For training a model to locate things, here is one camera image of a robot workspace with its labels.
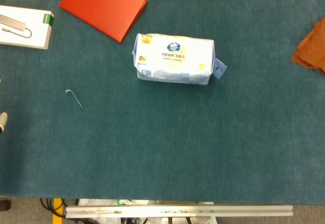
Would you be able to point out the white blue tissue pack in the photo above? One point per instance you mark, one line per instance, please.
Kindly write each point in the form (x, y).
(175, 61)

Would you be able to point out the aluminium profile rail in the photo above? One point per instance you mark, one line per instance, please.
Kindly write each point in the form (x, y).
(177, 211)

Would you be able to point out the white plastic bag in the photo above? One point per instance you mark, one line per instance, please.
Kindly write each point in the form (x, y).
(86, 202)

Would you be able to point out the flat red box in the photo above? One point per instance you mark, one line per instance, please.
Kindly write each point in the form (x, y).
(101, 8)

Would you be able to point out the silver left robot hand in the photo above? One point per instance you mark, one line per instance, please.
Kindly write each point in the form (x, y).
(3, 121)

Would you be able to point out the folded brown cloth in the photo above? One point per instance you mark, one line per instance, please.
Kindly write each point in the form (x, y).
(313, 48)

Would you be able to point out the white green usb hub box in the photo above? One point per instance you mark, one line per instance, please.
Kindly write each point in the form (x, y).
(23, 28)

